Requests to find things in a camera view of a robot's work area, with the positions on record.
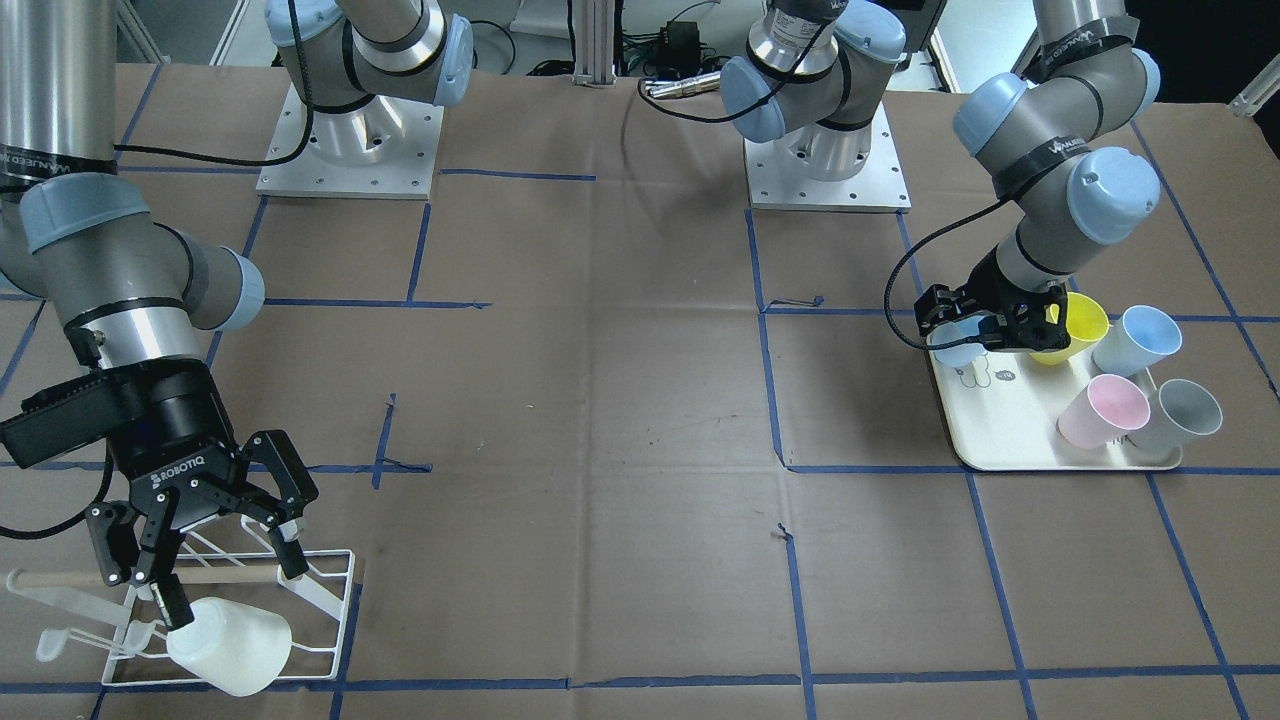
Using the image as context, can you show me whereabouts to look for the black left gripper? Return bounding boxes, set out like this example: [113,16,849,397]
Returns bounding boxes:
[965,251,1069,352]

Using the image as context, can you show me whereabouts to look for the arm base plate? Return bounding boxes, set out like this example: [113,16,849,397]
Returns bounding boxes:
[744,105,913,213]
[256,96,445,200]

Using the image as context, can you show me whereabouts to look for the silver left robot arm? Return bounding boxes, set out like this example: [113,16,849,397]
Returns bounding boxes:
[719,1,1162,352]

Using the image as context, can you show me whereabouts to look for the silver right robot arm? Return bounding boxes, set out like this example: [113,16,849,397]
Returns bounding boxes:
[3,1,317,630]

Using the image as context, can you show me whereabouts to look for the light blue cup tray front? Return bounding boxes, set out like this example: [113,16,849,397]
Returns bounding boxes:
[1091,305,1183,377]

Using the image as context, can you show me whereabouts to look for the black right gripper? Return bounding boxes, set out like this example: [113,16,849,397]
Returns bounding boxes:
[86,360,319,630]

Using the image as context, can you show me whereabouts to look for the white ikea cup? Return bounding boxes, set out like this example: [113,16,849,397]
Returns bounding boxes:
[166,597,292,697]

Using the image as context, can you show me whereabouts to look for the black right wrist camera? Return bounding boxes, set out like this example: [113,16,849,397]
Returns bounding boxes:
[1,377,131,468]

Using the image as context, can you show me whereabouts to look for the white wire cup rack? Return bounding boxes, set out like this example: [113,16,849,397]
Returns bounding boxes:
[5,519,355,693]

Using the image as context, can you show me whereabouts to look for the light blue cup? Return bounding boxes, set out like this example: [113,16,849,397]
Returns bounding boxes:
[933,315,991,369]

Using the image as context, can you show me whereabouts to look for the cream plastic tray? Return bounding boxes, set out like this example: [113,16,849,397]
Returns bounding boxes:
[929,348,1183,471]

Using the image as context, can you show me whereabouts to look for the yellow cup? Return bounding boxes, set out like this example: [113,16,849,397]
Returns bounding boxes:
[1030,291,1110,366]

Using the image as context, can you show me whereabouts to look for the pink cup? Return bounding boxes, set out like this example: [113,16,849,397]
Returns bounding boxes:
[1057,374,1151,448]

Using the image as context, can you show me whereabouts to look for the grey cup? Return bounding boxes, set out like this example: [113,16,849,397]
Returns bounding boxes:
[1129,378,1224,455]

